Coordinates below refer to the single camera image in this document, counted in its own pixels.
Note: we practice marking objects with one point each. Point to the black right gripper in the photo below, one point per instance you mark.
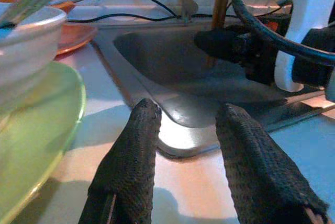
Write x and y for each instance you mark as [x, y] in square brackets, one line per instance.
[259, 59]

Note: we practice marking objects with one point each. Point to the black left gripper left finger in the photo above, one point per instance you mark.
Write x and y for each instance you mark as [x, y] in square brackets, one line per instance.
[131, 161]

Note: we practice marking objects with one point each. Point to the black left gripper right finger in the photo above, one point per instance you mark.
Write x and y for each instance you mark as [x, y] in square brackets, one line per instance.
[256, 166]

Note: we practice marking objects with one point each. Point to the white bowl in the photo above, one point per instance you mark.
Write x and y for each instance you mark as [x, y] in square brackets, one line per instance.
[28, 48]

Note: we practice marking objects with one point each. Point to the stainless steel sink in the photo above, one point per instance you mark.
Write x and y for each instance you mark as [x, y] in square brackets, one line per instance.
[172, 72]

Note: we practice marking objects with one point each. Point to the green plate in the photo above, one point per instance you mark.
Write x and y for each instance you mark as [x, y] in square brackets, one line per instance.
[39, 140]

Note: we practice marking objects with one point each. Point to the orange plate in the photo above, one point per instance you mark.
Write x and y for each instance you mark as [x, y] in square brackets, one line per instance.
[76, 38]

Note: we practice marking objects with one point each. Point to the orange bowl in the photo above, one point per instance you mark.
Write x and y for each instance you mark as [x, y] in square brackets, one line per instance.
[65, 5]

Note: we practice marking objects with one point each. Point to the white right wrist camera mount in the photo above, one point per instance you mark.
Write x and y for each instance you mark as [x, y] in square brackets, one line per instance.
[308, 4]

